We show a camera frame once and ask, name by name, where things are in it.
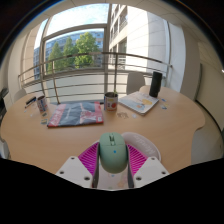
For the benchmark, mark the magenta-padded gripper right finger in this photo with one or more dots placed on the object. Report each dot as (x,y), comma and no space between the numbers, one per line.
(137,161)

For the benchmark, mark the small colourful tin can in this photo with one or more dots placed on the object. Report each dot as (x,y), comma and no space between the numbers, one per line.
(110,102)

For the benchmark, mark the small printed sticker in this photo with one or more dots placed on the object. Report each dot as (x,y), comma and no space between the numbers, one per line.
(122,115)
(44,121)

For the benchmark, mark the black office printer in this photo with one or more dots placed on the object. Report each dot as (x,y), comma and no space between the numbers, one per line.
(2,100)

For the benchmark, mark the white illustrated book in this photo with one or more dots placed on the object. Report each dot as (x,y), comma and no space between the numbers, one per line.
(138,102)

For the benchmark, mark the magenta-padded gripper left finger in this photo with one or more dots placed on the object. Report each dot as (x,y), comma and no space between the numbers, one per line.
(87,160)

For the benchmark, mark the red and dark magazine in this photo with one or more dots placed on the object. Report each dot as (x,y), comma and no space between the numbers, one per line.
(75,114)

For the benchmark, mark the curved metal railing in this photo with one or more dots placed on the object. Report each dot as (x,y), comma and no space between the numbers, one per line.
(115,71)

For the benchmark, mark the black speaker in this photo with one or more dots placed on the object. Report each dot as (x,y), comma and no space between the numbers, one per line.
(155,84)

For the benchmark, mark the strawberry print tin can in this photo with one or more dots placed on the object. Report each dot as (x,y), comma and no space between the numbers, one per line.
(42,104)

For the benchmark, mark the mint green computer mouse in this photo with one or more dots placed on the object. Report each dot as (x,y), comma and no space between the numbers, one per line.
(113,153)

